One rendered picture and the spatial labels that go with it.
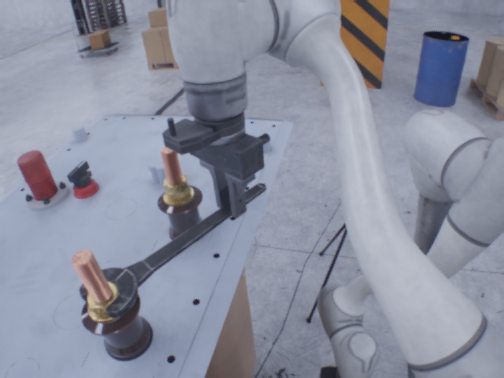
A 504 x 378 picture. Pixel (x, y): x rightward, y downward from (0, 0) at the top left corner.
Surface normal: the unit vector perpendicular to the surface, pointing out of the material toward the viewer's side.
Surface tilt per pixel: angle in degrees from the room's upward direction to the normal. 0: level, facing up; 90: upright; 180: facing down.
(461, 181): 71
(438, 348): 54
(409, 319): 67
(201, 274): 0
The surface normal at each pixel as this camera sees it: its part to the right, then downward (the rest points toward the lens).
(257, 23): 0.70, 0.36
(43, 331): -0.07, -0.80
